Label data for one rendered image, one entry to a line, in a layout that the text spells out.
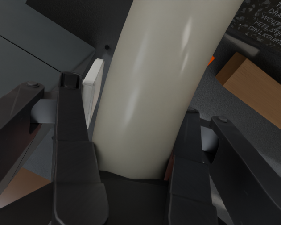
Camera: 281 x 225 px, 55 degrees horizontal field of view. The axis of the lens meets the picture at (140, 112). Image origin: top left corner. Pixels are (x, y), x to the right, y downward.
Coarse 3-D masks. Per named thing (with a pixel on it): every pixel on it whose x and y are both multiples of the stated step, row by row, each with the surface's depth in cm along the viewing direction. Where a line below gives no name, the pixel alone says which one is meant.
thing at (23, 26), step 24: (0, 0) 83; (24, 0) 95; (0, 24) 68; (24, 24) 78; (48, 24) 91; (0, 48) 57; (24, 48) 64; (48, 48) 73; (72, 48) 85; (0, 72) 49; (24, 72) 54; (48, 72) 61; (0, 96) 43; (0, 192) 72
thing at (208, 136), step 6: (204, 120) 16; (204, 126) 15; (210, 126) 15; (204, 132) 15; (210, 132) 15; (204, 138) 15; (210, 138) 15; (216, 138) 15; (204, 144) 15; (210, 144) 15; (216, 144) 15; (204, 150) 16; (210, 150) 15; (216, 150) 15
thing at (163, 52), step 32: (160, 0) 7; (192, 0) 7; (224, 0) 7; (128, 32) 8; (160, 32) 7; (192, 32) 7; (224, 32) 8; (128, 64) 8; (160, 64) 8; (192, 64) 8; (128, 96) 8; (160, 96) 8; (192, 96) 9; (96, 128) 9; (128, 128) 8; (160, 128) 8; (128, 160) 9; (160, 160) 9
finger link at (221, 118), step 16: (224, 128) 14; (224, 144) 13; (240, 144) 13; (208, 160) 15; (224, 160) 13; (240, 160) 11; (256, 160) 12; (224, 176) 13; (240, 176) 11; (256, 176) 10; (272, 176) 11; (224, 192) 12; (240, 192) 11; (256, 192) 10; (272, 192) 10; (240, 208) 11; (256, 208) 10; (272, 208) 9; (240, 224) 11; (256, 224) 10; (272, 224) 9
